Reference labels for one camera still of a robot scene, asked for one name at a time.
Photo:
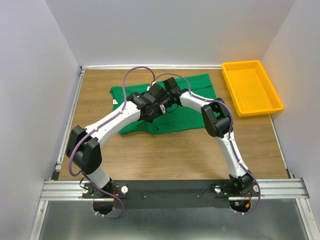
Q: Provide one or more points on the green t shirt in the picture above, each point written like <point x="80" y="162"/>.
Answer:
<point x="177" y="118"/>

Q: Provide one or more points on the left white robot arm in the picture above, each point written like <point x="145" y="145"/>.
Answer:
<point x="84" y="144"/>

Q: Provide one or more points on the yellow plastic tray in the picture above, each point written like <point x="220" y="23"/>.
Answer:
<point x="250" y="88"/>

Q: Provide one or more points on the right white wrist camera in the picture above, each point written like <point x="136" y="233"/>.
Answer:
<point x="151" y="84"/>

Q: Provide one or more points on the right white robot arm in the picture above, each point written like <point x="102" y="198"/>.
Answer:
<point x="218" y="122"/>

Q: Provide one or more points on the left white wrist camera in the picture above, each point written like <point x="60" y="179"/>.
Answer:
<point x="162" y="108"/>

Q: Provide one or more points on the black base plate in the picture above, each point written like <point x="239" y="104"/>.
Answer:
<point x="169" y="194"/>

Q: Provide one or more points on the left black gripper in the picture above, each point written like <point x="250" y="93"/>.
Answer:
<point x="150" y="118"/>

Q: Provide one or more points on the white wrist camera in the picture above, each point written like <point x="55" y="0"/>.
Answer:
<point x="162" y="108"/>
<point x="151" y="84"/>

